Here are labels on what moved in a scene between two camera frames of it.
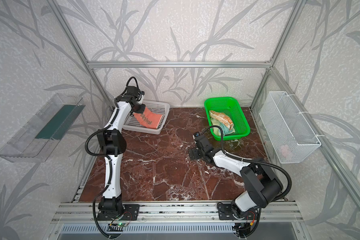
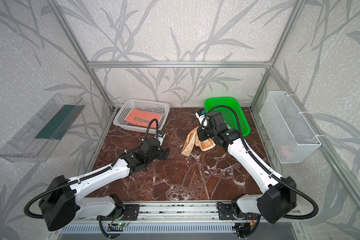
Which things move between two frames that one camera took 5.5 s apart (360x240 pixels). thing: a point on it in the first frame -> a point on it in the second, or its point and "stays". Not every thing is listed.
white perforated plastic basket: x=130 y=122 stays
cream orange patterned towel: x=222 y=118 -> x=192 y=140
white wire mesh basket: x=292 y=139 stays
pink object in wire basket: x=285 y=150 stays
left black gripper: x=138 y=108 -> x=161 y=153
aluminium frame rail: x=226 y=64 stays
